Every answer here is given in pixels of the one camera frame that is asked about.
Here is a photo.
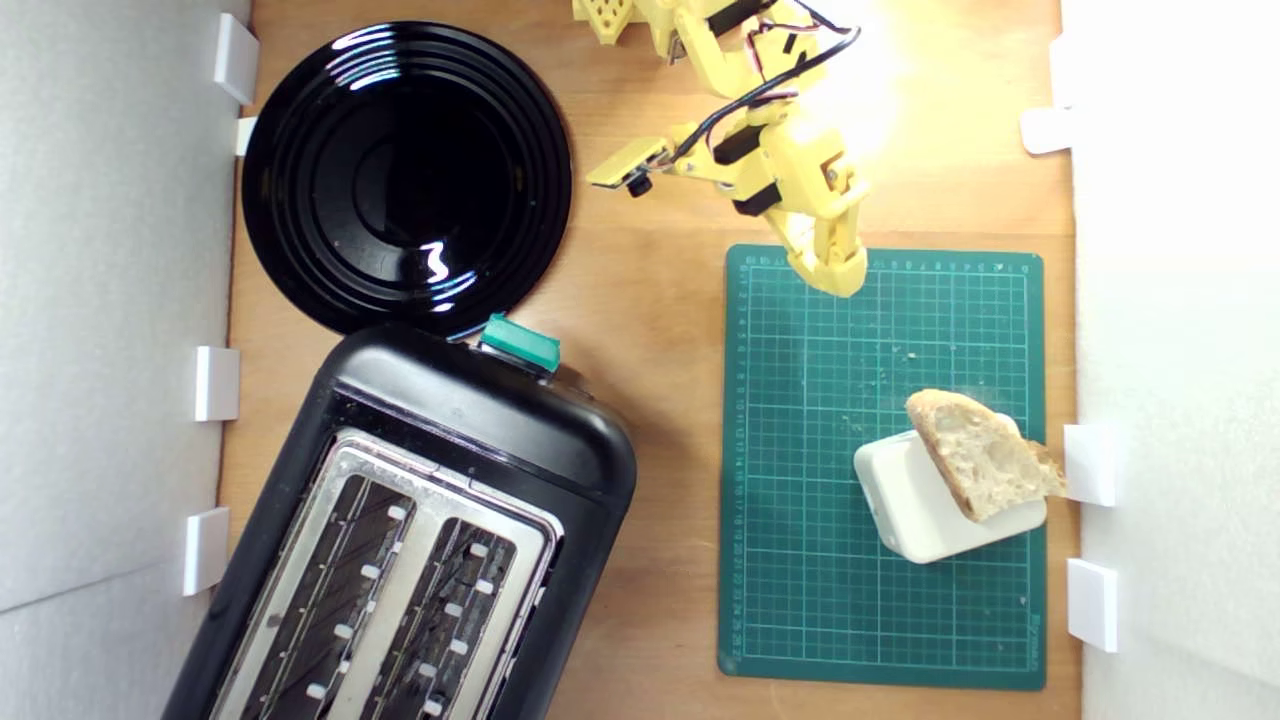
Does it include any brown bread slice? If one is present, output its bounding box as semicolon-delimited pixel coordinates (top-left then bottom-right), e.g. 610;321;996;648
905;389;1069;523

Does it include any green toaster lever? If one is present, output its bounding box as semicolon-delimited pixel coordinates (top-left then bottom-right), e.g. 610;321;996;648
478;313;563;374

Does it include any black two-slot toaster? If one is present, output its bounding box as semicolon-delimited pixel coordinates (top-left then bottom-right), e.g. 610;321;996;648
163;322;638;720

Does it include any green cutting mat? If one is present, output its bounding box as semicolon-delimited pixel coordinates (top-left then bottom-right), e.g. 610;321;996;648
717;244;1047;691

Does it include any white rounded block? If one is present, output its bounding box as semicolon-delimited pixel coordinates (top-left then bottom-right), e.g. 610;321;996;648
853;412;1049;565

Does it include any black round plate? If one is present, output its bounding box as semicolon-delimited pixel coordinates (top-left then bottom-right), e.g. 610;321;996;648
242;22;573;339

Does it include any yellow-mounted wrist camera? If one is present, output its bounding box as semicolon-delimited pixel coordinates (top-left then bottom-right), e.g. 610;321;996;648
586;138;669;198

